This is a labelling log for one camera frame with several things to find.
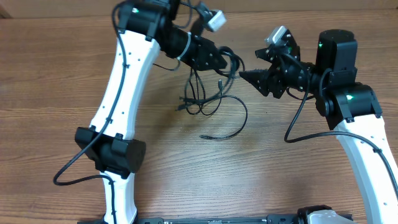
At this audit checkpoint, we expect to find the black aluminium frame rail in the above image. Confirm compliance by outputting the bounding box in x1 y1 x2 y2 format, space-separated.
77 213 355 224

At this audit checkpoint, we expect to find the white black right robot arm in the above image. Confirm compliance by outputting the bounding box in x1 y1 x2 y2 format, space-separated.
240 26 397 223

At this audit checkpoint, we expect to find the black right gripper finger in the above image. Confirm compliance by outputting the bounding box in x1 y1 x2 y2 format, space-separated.
255 48 277 62
239 69 269 95

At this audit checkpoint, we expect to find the black cable bundle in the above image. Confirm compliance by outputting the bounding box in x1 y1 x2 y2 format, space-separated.
177 45 246 116

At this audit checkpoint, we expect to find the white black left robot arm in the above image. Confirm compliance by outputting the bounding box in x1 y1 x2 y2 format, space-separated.
75 1 227 223

